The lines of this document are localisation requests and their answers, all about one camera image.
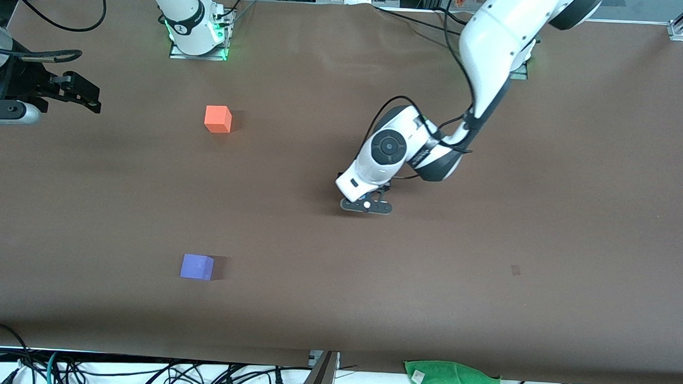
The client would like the green cloth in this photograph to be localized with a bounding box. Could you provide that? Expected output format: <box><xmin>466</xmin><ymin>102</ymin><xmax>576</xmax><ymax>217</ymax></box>
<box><xmin>403</xmin><ymin>359</ymin><xmax>502</xmax><ymax>384</ymax></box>

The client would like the grey metal bar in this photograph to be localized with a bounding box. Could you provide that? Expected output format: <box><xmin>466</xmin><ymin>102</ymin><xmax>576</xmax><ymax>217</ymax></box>
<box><xmin>298</xmin><ymin>350</ymin><xmax>340</xmax><ymax>384</ymax></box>

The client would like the purple foam block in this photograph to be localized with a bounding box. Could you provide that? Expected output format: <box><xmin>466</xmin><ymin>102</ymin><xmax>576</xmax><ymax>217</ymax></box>
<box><xmin>180</xmin><ymin>253</ymin><xmax>215</xmax><ymax>281</ymax></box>

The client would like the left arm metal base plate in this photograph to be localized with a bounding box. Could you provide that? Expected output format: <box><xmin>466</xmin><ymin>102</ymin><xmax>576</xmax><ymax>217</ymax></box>
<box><xmin>509</xmin><ymin>47</ymin><xmax>530</xmax><ymax>81</ymax></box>

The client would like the black looping cable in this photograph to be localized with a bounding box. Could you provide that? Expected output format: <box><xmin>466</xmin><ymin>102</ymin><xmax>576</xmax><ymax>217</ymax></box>
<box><xmin>1</xmin><ymin>0</ymin><xmax>107</xmax><ymax>34</ymax></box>

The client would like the black base power cable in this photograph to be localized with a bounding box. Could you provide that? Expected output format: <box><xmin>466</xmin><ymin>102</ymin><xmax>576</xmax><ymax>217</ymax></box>
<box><xmin>371</xmin><ymin>5</ymin><xmax>465</xmax><ymax>36</ymax></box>

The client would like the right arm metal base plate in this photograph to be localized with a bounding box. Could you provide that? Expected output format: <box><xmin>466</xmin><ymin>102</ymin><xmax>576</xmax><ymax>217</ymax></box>
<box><xmin>169</xmin><ymin>7</ymin><xmax>233</xmax><ymax>62</ymax></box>

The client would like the orange foam block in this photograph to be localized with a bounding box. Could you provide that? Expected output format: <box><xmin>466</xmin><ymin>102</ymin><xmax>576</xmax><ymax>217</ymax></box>
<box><xmin>204</xmin><ymin>105</ymin><xmax>233</xmax><ymax>134</ymax></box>

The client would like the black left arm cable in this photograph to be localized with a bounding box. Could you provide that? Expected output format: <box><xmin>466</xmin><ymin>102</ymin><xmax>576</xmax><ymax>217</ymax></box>
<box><xmin>369</xmin><ymin>0</ymin><xmax>480</xmax><ymax>183</ymax></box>

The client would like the black curved floor cable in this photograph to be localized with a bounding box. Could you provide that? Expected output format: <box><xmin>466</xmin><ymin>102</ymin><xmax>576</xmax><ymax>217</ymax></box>
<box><xmin>0</xmin><ymin>322</ymin><xmax>32</xmax><ymax>384</ymax></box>

